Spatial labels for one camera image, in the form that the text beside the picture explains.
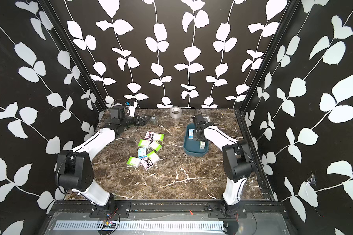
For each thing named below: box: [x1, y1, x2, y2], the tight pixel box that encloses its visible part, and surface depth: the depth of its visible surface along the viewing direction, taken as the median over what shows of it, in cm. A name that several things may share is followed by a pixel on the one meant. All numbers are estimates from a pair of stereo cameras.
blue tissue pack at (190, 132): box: [188, 128, 196, 140], surface depth 106 cm
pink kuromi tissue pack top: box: [144, 131, 155, 141], surface depth 103 cm
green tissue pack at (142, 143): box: [137, 139, 151, 148], surface depth 100 cm
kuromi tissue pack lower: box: [140, 156, 154, 171], surface depth 90 cm
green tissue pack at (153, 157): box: [146, 150, 160, 165], surface depth 93 cm
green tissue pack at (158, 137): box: [152, 133, 165, 142], surface depth 103 cm
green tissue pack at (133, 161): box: [126, 156, 142, 167], surface depth 91 cm
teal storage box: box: [183, 122, 209, 158], surface depth 100 cm
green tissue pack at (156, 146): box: [149, 141, 163, 152], surface depth 99 cm
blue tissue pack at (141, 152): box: [137, 147, 148, 159], surface depth 95 cm
